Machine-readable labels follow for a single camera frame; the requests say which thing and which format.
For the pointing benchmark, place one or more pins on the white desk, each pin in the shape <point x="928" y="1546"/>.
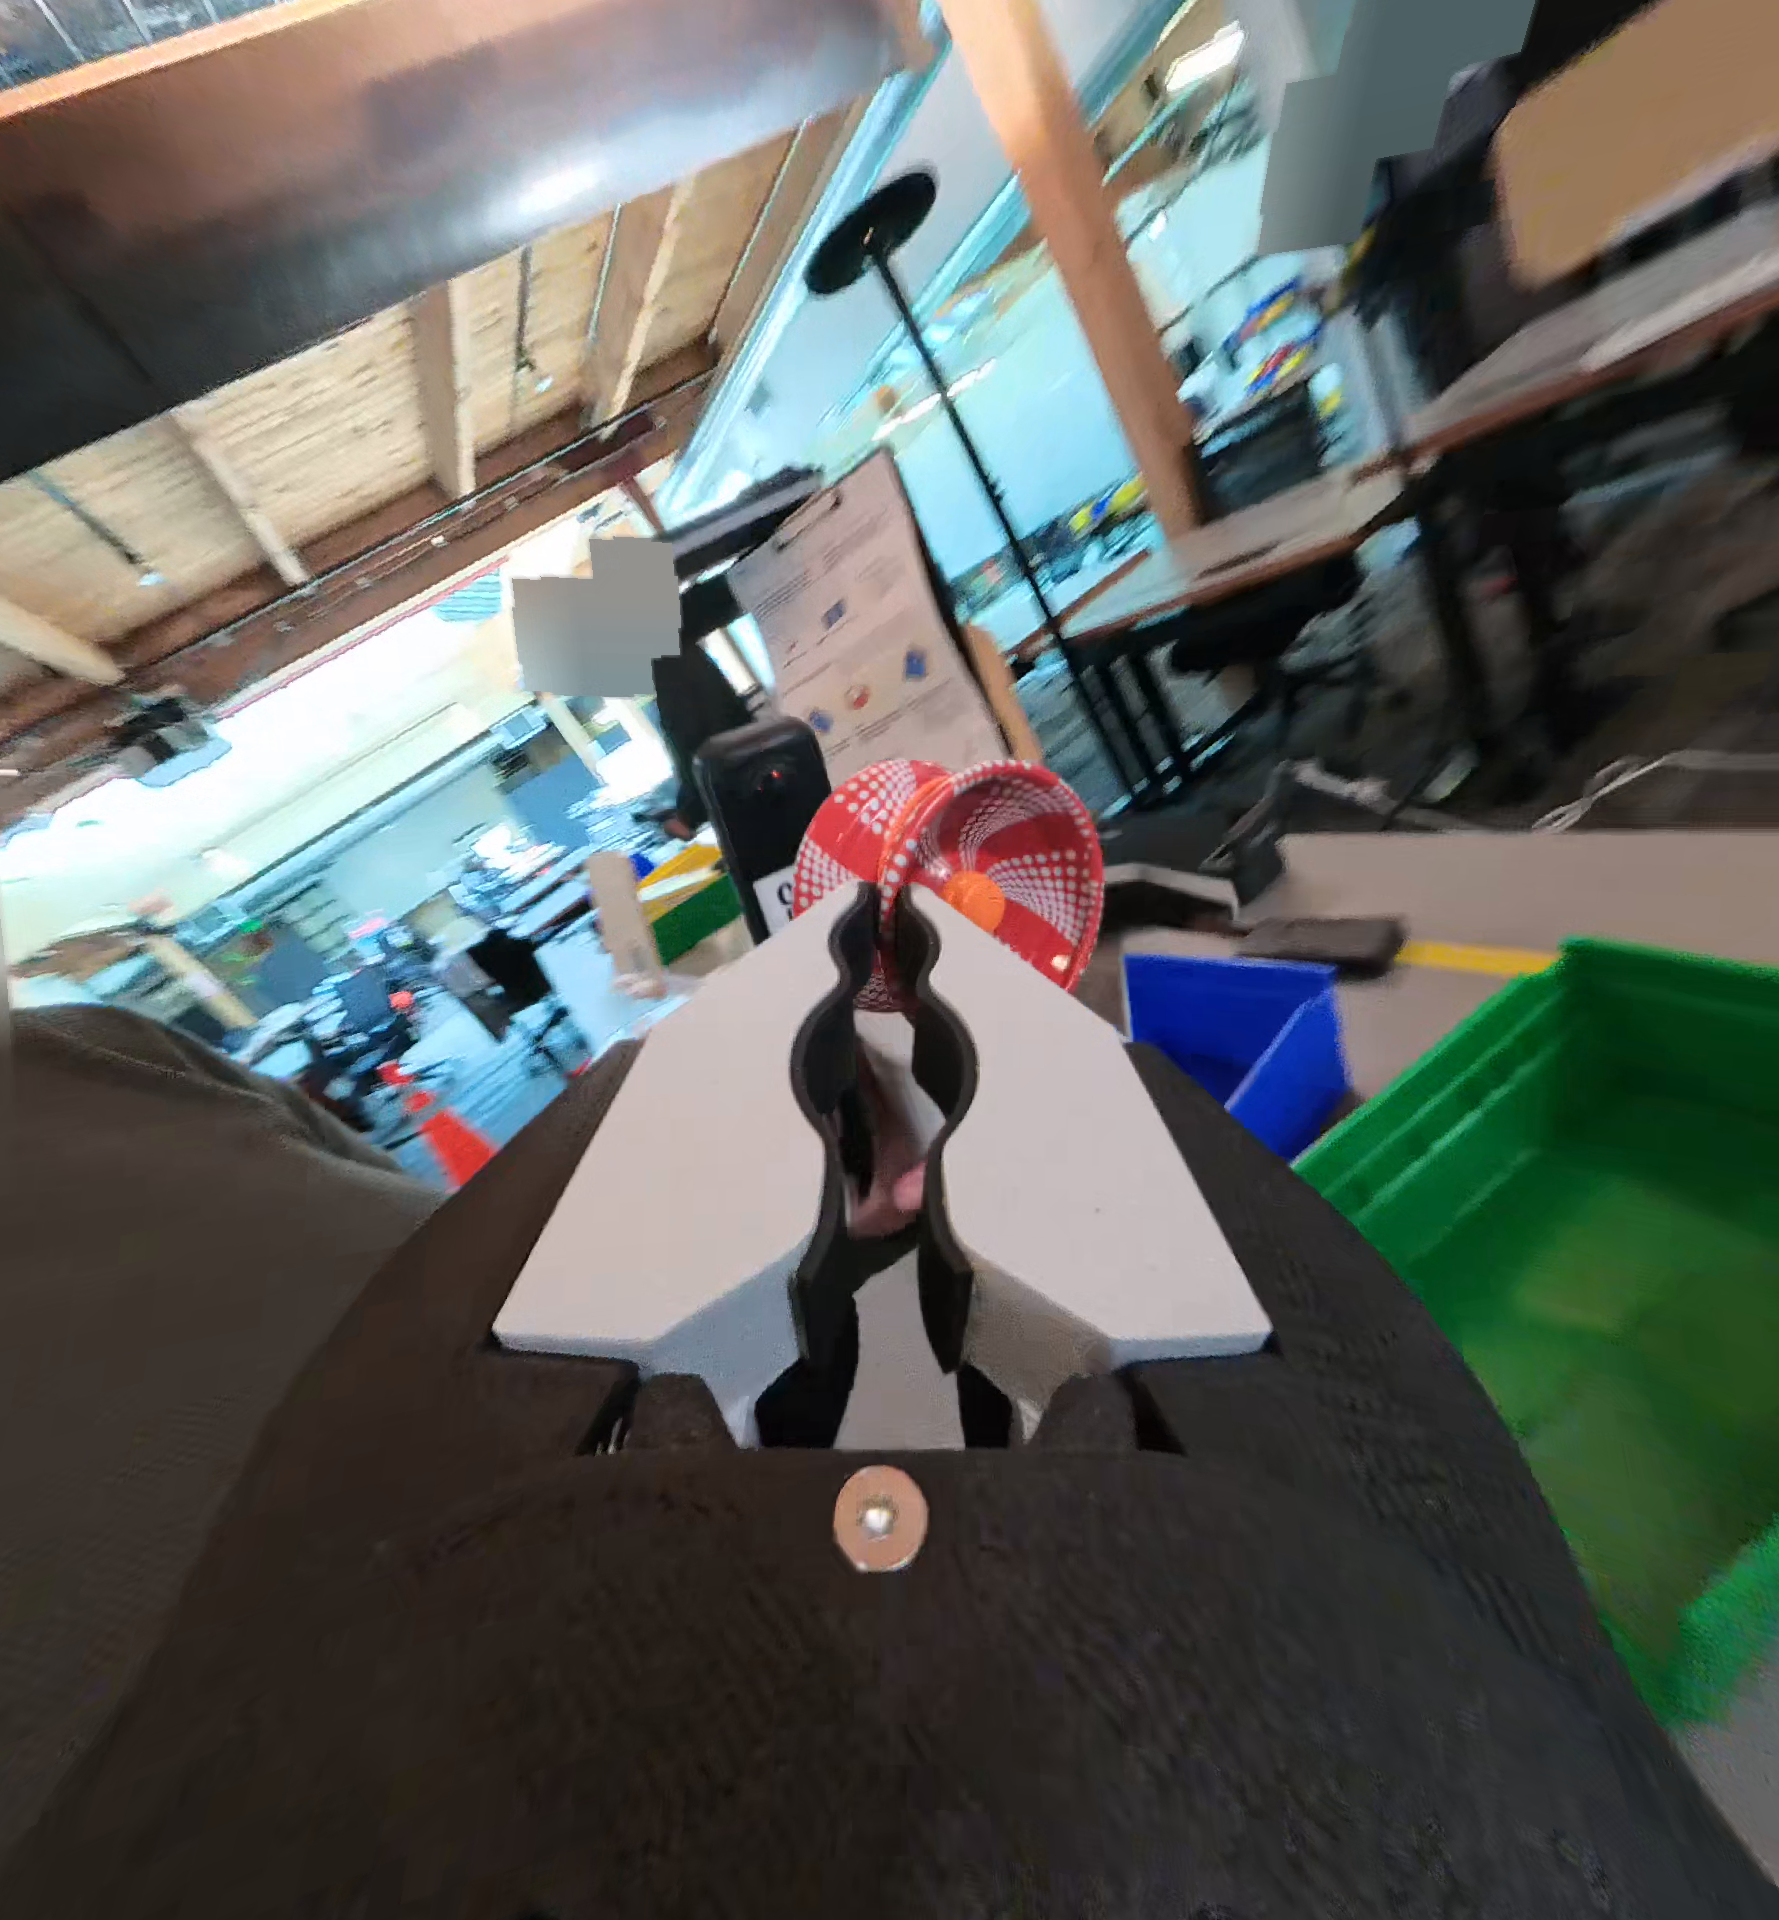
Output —
<point x="1610" y="885"/>

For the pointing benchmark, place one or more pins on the black ceiling projector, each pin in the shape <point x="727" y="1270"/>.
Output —
<point x="157" y="735"/>

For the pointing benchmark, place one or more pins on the blue plastic bin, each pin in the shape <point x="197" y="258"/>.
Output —
<point x="1251" y="1036"/>

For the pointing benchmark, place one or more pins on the instruction sheet board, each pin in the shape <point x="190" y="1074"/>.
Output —
<point x="876" y="645"/>

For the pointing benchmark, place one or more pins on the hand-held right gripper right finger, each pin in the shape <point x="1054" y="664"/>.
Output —
<point x="1101" y="1201"/>

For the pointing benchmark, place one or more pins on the black object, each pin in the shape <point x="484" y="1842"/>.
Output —
<point x="1316" y="943"/>

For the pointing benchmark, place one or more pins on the tan chair back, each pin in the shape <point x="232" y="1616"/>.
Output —
<point x="1670" y="121"/>

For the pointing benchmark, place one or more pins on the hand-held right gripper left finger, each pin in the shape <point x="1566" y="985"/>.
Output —
<point x="680" y="1201"/>

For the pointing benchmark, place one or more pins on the yellow parts bin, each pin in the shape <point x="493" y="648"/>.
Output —
<point x="673" y="872"/>

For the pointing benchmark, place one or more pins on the red white yo-yo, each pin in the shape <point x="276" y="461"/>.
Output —
<point x="1025" y="855"/>

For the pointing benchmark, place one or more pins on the green plastic bin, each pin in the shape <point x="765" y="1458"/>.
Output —
<point x="1610" y="1260"/>

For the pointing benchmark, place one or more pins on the long wooden desk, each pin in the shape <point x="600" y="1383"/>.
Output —
<point x="1491" y="391"/>

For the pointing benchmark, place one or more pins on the white desk stand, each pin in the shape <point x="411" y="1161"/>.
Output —
<point x="621" y="900"/>

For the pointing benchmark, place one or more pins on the black floor lamp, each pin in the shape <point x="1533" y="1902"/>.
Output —
<point x="876" y="225"/>

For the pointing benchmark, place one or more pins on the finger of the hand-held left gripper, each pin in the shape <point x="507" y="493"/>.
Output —
<point x="896" y="1074"/>

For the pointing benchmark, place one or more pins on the green parts bin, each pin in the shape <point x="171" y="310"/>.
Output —
<point x="691" y="916"/>

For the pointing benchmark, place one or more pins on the wooden post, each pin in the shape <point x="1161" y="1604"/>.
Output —
<point x="1084" y="211"/>

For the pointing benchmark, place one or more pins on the orange striped traffic cone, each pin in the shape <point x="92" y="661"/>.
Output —
<point x="457" y="1140"/>

